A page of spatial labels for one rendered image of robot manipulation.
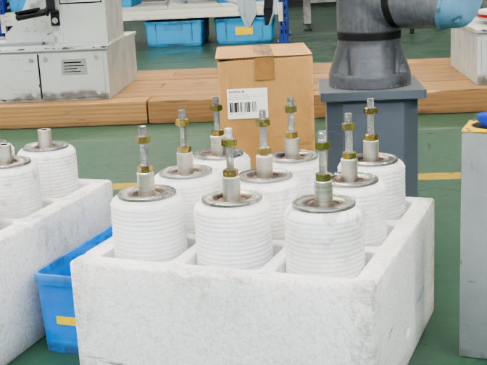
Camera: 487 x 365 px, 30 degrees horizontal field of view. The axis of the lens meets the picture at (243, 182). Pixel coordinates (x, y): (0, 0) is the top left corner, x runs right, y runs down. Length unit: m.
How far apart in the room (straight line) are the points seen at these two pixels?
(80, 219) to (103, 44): 1.77
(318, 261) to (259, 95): 1.23
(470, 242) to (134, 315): 0.45
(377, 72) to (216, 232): 0.63
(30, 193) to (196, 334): 0.42
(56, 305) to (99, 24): 2.01
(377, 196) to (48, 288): 0.48
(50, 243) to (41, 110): 1.79
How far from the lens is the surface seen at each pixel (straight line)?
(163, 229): 1.14
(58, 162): 1.50
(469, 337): 1.28
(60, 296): 1.32
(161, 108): 3.09
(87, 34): 3.25
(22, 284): 1.35
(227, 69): 2.25
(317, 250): 1.05
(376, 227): 1.18
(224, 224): 1.09
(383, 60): 1.64
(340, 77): 1.65
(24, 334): 1.37
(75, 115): 3.15
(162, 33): 5.81
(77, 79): 3.21
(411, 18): 1.60
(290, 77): 2.25
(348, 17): 1.65
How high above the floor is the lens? 0.54
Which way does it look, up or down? 14 degrees down
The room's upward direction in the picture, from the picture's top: 3 degrees counter-clockwise
